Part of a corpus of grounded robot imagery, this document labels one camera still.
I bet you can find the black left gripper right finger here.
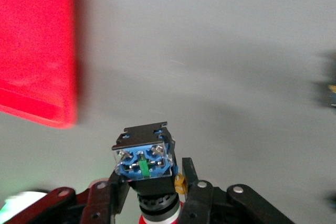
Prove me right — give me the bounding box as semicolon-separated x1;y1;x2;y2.
178;157;215;224

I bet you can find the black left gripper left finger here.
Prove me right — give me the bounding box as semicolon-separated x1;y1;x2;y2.
80;168;130;224

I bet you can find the red push button switch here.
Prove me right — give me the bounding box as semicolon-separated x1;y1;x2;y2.
313;50;336;110
111;121;184;224

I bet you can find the red plastic tray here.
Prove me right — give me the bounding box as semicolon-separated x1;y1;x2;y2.
0;0;79;130

